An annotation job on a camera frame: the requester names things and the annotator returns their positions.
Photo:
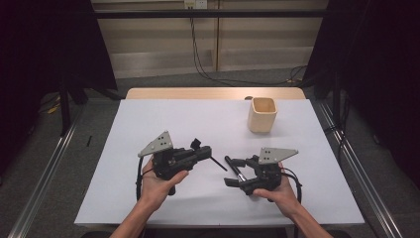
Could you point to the person's right hand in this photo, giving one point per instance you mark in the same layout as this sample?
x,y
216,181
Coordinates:
x,y
284,196

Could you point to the black curtain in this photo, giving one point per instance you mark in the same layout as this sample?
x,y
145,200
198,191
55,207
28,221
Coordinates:
x,y
43,49
379,66

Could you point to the dark table grommet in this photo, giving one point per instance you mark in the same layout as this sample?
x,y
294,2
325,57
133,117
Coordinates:
x,y
248,97

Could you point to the aluminium floor rail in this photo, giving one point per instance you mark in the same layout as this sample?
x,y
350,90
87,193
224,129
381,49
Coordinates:
x,y
383,214
43,185

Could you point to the black metal stand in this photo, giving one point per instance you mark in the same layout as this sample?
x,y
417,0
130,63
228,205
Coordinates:
x,y
65,109
336,99

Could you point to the thick black makeup brush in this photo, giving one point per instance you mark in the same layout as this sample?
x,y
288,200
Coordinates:
x,y
235,170

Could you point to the white wall socket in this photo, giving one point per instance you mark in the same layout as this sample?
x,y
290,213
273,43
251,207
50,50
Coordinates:
x,y
195,4

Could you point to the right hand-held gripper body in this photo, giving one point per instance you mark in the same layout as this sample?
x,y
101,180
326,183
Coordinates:
x,y
274,154

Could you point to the beige square cup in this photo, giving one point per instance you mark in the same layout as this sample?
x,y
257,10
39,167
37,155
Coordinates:
x,y
262,122

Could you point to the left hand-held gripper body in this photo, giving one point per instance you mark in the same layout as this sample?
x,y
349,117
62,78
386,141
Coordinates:
x,y
160,145

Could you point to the white table sheet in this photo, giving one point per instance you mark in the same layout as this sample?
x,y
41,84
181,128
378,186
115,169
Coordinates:
x,y
198,115

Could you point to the person's left hand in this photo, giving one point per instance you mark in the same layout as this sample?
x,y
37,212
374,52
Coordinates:
x,y
153,190

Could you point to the black horizontal bar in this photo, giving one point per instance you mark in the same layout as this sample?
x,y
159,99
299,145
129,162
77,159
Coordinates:
x,y
204,13

